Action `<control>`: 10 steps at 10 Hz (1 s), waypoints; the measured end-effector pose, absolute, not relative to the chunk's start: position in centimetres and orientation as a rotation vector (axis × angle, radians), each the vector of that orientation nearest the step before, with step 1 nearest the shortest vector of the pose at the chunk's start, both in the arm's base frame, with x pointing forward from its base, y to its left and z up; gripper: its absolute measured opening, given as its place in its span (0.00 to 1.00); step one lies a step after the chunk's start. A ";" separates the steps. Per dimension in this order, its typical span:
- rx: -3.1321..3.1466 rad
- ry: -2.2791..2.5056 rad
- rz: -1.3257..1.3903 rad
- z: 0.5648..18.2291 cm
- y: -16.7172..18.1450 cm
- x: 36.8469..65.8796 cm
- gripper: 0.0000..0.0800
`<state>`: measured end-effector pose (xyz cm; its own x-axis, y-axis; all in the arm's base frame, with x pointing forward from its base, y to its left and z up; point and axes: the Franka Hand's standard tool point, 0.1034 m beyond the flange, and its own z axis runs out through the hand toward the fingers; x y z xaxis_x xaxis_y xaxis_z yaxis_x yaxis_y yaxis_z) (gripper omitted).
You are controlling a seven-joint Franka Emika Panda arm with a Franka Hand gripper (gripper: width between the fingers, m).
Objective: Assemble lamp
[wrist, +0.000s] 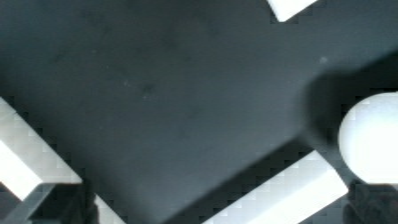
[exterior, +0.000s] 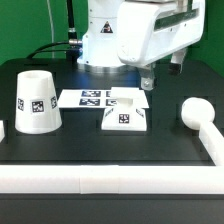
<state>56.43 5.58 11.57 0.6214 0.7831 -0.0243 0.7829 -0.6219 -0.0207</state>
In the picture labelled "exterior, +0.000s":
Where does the white right fence bar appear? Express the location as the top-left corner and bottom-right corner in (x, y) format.
(199, 122), (224, 167)

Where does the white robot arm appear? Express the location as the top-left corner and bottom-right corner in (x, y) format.
(78, 0), (205, 91)

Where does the white thin cable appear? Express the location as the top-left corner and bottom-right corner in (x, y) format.
(46, 0), (56, 60)

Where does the white left fence piece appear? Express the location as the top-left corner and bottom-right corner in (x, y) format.
(0, 120), (5, 142)

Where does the white lamp base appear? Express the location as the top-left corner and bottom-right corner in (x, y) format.
(101, 87), (149, 131)

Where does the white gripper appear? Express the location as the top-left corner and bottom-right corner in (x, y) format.
(117, 0), (205, 91)

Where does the white lamp shade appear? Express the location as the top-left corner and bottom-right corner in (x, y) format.
(15, 70), (62, 134)

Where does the black cable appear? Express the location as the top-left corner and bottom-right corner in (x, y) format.
(25, 38), (83, 60)

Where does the white marker sheet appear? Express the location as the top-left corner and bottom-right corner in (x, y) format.
(58, 87), (149, 109)

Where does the white lamp bulb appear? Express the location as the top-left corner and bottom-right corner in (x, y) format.
(181, 97), (215, 130)

